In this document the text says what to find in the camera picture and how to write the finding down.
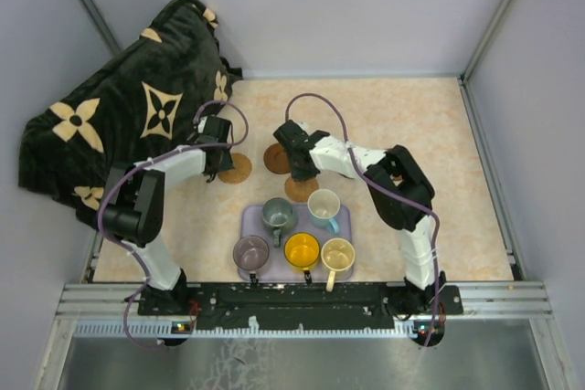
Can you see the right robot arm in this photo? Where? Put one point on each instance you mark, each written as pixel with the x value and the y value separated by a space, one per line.
pixel 399 189

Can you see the purple glass mug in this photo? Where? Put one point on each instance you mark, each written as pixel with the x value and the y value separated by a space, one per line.
pixel 251 256

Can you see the cream mug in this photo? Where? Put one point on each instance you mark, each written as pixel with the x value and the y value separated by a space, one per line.
pixel 338 257

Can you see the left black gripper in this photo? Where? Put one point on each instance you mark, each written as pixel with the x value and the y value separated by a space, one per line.
pixel 226 164

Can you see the black floral plush blanket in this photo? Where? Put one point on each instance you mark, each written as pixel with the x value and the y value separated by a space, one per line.
pixel 138 105

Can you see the aluminium frame rail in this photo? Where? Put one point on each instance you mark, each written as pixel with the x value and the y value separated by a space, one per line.
pixel 94 310

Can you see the woven rattan coaster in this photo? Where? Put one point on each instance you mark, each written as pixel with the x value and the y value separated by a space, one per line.
pixel 241 171
pixel 300 192

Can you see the white mug blue handle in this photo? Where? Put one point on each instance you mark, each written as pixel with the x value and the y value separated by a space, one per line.
pixel 324 206

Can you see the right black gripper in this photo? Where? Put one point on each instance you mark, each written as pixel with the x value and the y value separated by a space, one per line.
pixel 299 175

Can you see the yellow glass mug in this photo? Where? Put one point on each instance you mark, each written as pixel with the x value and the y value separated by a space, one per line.
pixel 302 253

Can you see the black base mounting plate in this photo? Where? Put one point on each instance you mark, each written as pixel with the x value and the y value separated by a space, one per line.
pixel 288 306

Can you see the grey green mug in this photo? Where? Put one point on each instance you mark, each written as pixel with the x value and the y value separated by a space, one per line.
pixel 279 218

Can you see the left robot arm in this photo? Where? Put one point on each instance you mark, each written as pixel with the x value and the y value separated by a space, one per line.
pixel 133 211

